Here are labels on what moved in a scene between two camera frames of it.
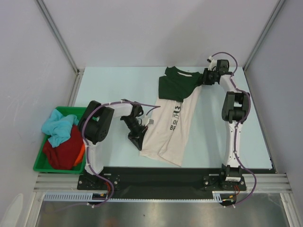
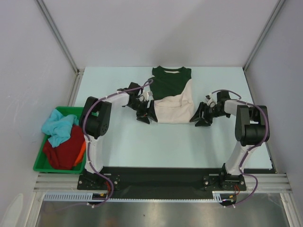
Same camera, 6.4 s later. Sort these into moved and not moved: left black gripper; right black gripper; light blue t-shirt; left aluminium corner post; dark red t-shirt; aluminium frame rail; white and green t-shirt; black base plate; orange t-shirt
Moved: left black gripper; right black gripper; white and green t-shirt
Not moved: black base plate; light blue t-shirt; dark red t-shirt; left aluminium corner post; orange t-shirt; aluminium frame rail
